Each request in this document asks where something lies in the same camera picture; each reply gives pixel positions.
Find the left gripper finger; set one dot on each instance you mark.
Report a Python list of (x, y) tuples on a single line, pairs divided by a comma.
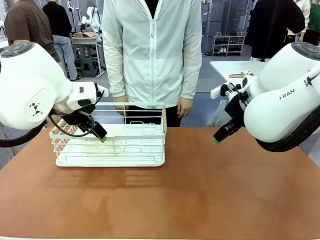
[(87, 128), (101, 132)]

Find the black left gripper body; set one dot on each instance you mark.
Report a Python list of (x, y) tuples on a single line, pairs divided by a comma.
[(75, 118)]

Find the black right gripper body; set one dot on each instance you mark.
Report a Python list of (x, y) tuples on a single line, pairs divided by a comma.
[(236, 110)]

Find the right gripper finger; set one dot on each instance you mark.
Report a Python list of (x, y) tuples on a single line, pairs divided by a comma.
[(235, 126), (221, 134)]

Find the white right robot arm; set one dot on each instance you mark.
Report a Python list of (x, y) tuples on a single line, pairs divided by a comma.
[(280, 100)]

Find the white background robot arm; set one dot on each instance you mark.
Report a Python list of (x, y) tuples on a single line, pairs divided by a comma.
[(92, 20)]

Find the white sleeved left forearm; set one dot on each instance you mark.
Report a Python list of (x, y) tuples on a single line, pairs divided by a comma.
[(192, 70)]

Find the white sleeved right forearm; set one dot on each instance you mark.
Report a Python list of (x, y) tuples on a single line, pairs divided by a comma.
[(113, 70)]

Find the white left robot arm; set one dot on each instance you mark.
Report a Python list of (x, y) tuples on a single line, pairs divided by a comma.
[(30, 82)]

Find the person's right hand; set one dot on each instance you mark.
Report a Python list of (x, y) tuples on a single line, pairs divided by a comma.
[(121, 105)]

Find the person's left hand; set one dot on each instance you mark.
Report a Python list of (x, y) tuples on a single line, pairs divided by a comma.
[(185, 107)]

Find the white plastic bag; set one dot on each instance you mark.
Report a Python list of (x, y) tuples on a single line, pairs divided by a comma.
[(217, 116)]

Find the white side table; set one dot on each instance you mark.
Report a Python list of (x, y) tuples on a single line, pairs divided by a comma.
[(232, 67)]

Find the grey plastic stool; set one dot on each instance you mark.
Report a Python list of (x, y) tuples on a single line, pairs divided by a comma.
[(88, 66)]

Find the wooden shoe rack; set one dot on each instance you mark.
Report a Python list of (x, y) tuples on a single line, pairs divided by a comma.
[(228, 45)]

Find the grey background workbench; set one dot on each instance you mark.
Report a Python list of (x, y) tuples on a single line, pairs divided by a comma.
[(86, 41)]

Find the brown cardboard box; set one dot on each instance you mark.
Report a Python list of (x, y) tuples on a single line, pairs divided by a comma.
[(85, 34)]

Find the person in black sweater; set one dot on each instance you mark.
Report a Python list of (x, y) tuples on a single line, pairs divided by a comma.
[(61, 30)]

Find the person in black coat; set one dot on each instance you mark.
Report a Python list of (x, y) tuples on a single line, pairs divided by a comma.
[(272, 27)]

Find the person in white jacket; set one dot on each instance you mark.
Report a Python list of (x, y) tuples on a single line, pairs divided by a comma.
[(152, 55)]

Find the person in brown shirt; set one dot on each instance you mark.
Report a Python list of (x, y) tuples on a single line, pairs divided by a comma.
[(27, 22)]

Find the person in green shirt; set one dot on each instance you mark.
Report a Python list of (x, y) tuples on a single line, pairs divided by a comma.
[(314, 22)]

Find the person in cream jacket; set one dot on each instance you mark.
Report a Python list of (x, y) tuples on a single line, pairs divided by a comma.
[(303, 10)]

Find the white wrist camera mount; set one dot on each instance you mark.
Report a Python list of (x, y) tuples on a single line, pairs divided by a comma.
[(102, 90), (217, 91)]

